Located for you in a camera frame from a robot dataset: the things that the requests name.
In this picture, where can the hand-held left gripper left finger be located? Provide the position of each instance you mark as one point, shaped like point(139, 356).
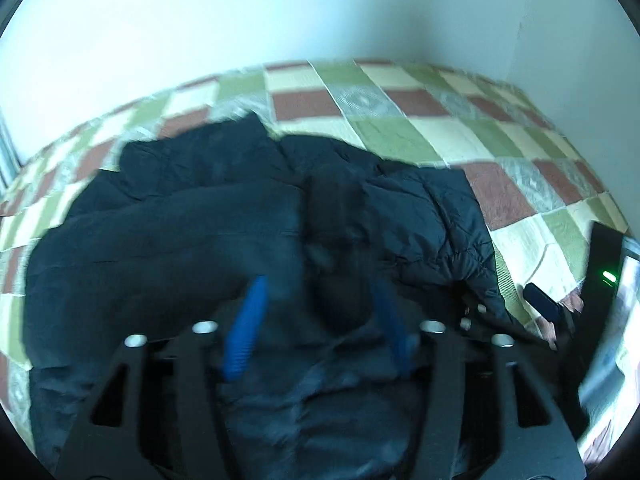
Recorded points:
point(245, 325)

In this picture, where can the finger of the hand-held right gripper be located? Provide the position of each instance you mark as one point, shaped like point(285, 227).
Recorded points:
point(542, 302)

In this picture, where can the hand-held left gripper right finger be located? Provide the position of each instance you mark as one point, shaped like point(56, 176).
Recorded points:
point(397, 332)

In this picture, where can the dark navy puffer jacket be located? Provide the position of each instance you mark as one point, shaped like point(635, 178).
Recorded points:
point(175, 240)

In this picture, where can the checkered green red bed blanket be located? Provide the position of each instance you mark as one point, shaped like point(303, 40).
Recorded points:
point(400, 130)

